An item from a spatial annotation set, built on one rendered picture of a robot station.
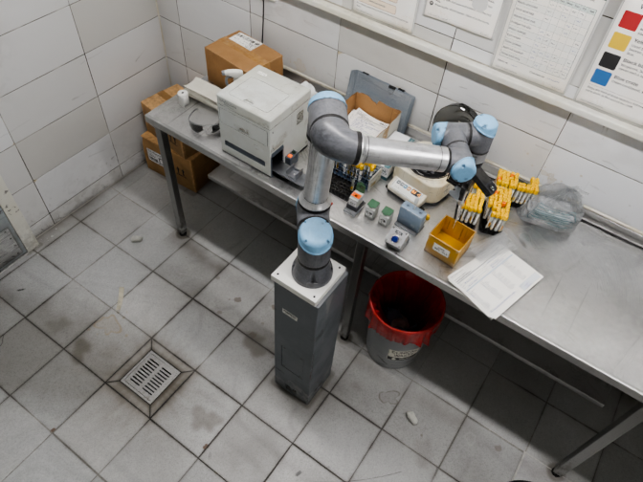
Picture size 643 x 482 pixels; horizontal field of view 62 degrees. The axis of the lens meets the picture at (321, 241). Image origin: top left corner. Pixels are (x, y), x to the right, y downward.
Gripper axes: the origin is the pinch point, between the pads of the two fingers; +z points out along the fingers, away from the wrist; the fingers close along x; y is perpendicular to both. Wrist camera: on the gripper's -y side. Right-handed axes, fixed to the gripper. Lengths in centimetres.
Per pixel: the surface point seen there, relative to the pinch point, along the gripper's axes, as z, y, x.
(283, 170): 22, 72, 13
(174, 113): 26, 138, 15
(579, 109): -21, -15, -50
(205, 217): 113, 143, 3
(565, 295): 26, -46, -10
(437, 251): 22.0, 0.1, 6.7
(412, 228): 23.1, 14.1, 2.0
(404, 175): 17.0, 30.5, -14.8
